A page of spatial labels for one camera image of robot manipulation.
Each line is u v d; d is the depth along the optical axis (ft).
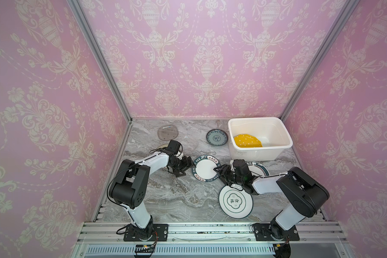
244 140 3.48
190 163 2.74
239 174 2.42
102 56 2.86
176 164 2.59
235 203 2.72
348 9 2.26
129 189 1.56
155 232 2.42
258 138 3.50
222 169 2.74
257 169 3.11
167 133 3.72
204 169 3.07
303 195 1.52
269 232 2.37
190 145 3.48
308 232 2.49
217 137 3.61
